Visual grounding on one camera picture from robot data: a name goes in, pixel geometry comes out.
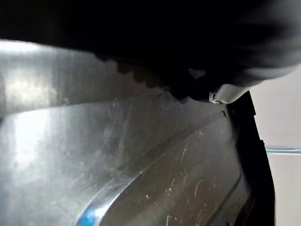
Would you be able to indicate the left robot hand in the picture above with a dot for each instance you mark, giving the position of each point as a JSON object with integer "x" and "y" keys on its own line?
{"x": 164, "y": 35}

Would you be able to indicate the black plastic housing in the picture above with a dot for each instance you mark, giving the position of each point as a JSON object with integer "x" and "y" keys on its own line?
{"x": 117, "y": 153}

